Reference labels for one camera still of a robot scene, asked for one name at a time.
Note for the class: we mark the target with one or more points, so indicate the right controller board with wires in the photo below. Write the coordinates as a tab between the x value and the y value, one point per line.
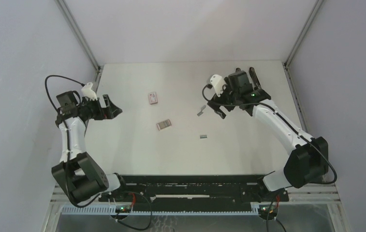
270	213

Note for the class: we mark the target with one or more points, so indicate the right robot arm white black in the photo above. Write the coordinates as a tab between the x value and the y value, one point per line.
307	156

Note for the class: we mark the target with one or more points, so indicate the red white staple box sleeve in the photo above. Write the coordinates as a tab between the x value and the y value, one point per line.
153	99

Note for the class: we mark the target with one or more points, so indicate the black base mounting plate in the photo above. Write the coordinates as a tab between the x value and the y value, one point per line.
194	193

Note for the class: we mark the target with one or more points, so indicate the staple box tray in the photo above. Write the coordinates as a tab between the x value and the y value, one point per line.
159	124

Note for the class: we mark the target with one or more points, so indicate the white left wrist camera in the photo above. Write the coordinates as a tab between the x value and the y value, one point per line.
89	92

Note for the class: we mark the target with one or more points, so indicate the controller board with wires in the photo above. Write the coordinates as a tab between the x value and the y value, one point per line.
270	213
128	209

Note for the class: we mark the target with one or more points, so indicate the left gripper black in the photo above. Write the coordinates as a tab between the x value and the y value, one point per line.
86	101

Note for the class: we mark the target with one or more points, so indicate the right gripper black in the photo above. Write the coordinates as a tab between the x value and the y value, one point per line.
217	101

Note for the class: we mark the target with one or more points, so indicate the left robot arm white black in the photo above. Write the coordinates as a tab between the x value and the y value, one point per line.
77	173

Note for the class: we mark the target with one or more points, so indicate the left controller board with wires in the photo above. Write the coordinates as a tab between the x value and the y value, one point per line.
128	209

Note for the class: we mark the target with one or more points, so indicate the black stapler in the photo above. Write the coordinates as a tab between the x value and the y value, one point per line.
254	78

